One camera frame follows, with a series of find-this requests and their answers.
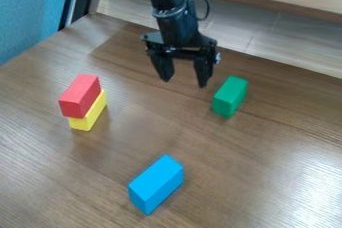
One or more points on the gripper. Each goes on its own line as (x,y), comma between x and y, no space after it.
(178,35)

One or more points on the green block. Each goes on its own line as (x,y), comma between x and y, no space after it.
(229,97)

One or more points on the yellow block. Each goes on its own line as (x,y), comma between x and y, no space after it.
(91,117)

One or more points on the red block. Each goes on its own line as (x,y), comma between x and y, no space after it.
(80,95)

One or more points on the blue block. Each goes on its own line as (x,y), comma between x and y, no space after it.
(156,183)

